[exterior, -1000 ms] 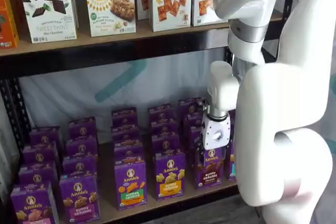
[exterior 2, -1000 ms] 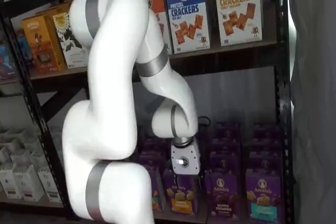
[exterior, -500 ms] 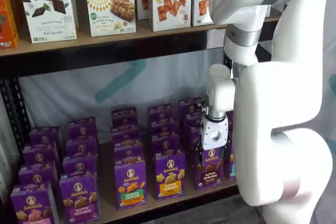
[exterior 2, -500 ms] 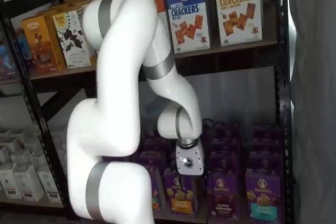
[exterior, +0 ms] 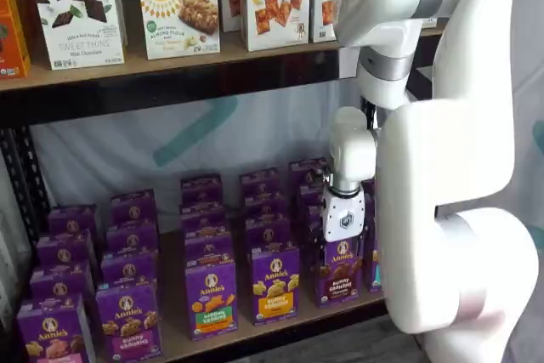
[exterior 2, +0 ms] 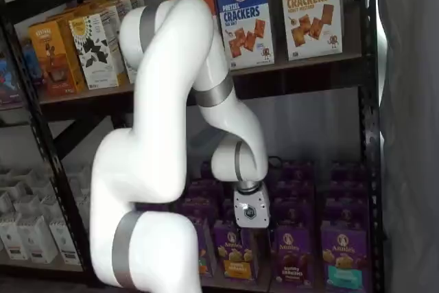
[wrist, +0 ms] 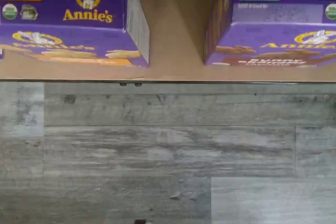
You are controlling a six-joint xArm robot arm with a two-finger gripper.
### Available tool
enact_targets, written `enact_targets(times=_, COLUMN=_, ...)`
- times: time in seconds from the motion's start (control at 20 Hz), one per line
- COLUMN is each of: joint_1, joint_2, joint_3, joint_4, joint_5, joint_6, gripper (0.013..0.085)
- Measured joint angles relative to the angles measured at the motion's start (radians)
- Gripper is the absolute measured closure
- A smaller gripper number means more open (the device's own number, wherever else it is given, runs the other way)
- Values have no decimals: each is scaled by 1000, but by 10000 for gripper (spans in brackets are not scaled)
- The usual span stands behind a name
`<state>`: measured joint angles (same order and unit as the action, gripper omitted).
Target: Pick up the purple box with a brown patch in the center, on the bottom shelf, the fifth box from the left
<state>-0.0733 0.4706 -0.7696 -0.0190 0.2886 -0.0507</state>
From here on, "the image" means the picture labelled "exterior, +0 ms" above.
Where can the purple Annie's box light-pink label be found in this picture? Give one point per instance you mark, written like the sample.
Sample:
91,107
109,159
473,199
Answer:
53,329
72,220
59,282
64,250

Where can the white fabric curtain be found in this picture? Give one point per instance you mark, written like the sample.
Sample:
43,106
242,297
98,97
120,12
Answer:
529,61

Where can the black metal shelving frame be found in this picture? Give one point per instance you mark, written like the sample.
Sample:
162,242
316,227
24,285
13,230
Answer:
127,101

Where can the purple Annie's box green label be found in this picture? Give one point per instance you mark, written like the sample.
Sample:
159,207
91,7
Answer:
201,191
211,299
205,220
208,246

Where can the purple Annie's box yellow label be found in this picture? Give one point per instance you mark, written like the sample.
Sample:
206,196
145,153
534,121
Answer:
275,284
259,182
268,231
265,205

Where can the white Sweet Thins box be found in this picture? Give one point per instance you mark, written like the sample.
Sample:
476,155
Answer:
76,18

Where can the purple Annie's box teal label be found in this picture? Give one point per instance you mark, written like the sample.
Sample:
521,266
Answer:
377,273
370,218
368,186

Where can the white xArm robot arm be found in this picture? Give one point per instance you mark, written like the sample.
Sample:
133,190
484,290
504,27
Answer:
446,167

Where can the white sheet with teal logo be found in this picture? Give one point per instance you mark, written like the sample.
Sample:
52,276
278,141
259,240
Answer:
127,154

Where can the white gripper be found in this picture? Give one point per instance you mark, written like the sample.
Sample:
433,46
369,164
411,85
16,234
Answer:
344,218

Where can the wooden shelf board with crackers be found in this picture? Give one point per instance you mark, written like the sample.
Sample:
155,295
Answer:
191,66

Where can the purple Annie's box brown label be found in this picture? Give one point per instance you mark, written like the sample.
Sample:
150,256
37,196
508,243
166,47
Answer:
340,278
308,171
313,214
310,195

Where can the Simple Mills almond bars box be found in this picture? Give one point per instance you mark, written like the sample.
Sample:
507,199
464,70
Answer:
183,14

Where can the purple Annie's box magenta label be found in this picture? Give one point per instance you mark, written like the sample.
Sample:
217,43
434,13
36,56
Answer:
134,208
132,237
129,320
127,267

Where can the orange snack box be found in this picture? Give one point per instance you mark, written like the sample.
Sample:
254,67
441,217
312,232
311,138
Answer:
10,40

